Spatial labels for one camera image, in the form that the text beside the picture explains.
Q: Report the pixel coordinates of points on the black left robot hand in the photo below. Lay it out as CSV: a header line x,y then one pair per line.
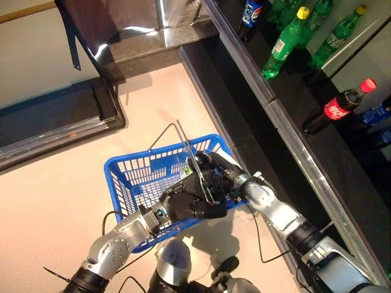
x,y
186,201

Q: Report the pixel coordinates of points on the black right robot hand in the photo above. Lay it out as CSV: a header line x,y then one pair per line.
x,y
218,171

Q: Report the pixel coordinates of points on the blue plastic shopping basket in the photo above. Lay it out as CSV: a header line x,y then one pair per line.
x,y
131,174

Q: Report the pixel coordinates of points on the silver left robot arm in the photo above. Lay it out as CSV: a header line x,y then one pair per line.
x,y
113,250

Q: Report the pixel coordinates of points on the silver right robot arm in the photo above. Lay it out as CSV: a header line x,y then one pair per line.
x,y
287,219

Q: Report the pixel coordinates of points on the green soda can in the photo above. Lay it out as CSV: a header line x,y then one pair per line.
x,y
187,172

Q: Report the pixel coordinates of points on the black plinth shelf board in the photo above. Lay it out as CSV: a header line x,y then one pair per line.
x,y
244,137

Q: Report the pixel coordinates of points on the grey left robot leg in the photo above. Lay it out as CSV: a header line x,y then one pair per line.
x,y
172,265

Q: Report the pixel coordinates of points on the grey robot leg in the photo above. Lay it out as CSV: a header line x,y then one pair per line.
x,y
172,265
232,274

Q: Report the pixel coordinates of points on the grey right robot leg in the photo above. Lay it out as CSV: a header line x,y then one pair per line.
x,y
232,274

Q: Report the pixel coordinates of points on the Coca-Cola bottle red cap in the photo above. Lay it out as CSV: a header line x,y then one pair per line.
x,y
339,108

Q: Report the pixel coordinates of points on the green Sprite bottle yellow cap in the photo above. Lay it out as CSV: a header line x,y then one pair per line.
x,y
282,47
287,13
317,15
336,38

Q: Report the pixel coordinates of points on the Pepsi bottle round logo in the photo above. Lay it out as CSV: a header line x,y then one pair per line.
x,y
250,16

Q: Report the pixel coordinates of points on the reflective metal corner pillar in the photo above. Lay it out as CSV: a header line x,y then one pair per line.
x,y
137,27

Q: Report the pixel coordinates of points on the cola bottle blue label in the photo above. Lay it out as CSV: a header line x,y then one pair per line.
x,y
374,114
385,138

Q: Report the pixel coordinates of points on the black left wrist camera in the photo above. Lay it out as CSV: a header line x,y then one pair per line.
x,y
151,218

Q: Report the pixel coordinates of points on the black shelf board clear rail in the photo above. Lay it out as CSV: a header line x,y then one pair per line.
x,y
305,137

